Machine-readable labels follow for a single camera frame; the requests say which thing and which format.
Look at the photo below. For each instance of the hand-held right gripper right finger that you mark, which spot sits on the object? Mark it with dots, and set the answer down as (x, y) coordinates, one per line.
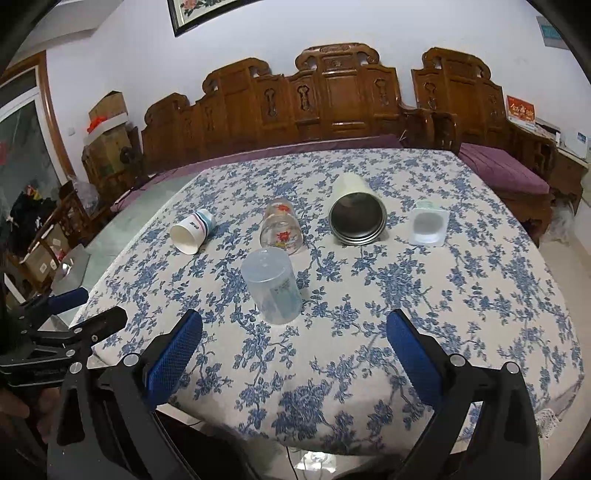
(411, 357)

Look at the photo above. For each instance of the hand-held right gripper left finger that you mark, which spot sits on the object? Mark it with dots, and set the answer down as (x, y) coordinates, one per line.
(178, 353)

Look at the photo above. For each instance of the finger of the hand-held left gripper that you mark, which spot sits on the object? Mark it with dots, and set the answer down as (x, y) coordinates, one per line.
(104, 323)
(69, 299)

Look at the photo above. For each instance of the translucent plastic cup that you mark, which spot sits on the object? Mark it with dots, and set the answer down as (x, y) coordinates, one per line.
(272, 286)

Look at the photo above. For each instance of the white paper cup blue stripes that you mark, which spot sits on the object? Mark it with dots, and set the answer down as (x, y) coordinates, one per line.
(190, 233)

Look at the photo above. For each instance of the white square plastic cup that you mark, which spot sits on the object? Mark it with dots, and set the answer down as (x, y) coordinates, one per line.
(429, 224)

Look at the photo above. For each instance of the cream steel thermos cup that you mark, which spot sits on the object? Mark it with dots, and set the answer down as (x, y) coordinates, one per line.
(358, 214)

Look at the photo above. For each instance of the clear glass cup red flower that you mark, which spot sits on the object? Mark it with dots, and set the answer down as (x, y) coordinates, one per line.
(281, 230)

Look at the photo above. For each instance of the shiny metal box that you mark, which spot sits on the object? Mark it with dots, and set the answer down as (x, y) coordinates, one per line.
(71, 270)

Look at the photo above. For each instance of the small wooden chair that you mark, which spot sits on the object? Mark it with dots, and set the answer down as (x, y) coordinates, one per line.
(60, 221)

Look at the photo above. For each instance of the blue floral tablecloth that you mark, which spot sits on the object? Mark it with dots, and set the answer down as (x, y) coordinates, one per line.
(332, 369)

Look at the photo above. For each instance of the large cardboard box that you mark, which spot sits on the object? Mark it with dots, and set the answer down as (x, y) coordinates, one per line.
(108, 152)

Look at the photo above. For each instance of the small cardboard box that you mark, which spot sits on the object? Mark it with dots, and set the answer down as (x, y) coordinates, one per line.
(107, 107)

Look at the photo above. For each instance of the clear plastic bag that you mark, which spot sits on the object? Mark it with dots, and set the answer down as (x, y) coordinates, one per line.
(556, 221)

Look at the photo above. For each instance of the purple armchair cushion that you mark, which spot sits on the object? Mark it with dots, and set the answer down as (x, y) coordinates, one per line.
(501, 168)

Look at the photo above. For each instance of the purple bench cushion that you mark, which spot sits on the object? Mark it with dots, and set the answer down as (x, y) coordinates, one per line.
(277, 150)

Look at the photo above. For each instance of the wooden side cabinet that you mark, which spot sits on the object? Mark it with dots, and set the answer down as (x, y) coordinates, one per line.
(554, 170)

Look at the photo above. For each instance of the carved wooden armchair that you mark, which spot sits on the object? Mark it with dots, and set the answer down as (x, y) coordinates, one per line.
(461, 92)

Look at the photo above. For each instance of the carved wooden sofa bench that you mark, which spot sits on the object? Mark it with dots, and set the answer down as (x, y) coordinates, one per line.
(337, 97)

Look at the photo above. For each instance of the red gift box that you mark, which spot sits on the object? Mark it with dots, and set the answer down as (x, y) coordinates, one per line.
(521, 110)

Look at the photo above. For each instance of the white carton box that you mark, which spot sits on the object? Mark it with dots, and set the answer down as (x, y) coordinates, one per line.
(575, 141)

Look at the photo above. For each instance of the framed flower picture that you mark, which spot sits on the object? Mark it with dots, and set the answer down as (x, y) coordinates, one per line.
(207, 11)

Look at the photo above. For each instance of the wooden door frame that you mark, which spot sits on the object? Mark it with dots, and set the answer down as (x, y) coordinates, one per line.
(46, 106)

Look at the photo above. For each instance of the blue wall sign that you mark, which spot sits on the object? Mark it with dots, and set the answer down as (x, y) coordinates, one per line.
(549, 32)

